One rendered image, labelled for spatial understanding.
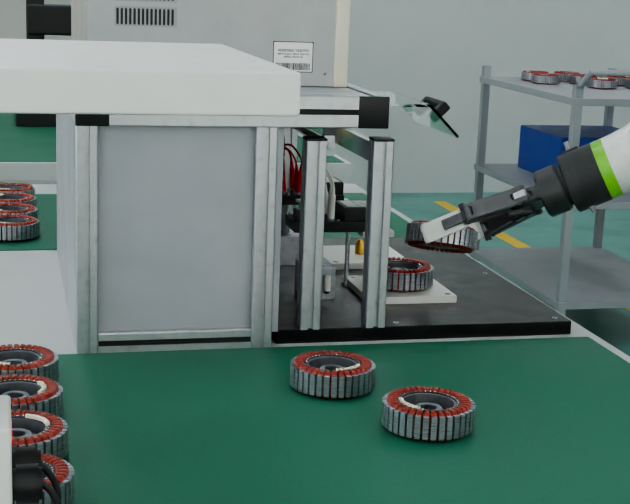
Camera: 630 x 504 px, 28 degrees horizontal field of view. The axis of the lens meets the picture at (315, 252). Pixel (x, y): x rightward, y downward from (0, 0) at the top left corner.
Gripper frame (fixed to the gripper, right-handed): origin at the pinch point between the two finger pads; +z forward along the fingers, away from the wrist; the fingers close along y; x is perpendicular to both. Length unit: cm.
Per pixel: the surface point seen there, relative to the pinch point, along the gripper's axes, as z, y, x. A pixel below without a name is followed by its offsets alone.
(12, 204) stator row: 90, -34, -49
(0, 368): 48, 55, 6
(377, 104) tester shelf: -1.9, 23.4, -16.1
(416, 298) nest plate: 8.5, -4.6, 6.9
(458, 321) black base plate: 2.1, 1.8, 13.8
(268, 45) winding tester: 10.8, 22.1, -32.0
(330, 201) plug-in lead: 14.4, 4.0, -11.2
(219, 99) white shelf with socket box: -6, 103, 6
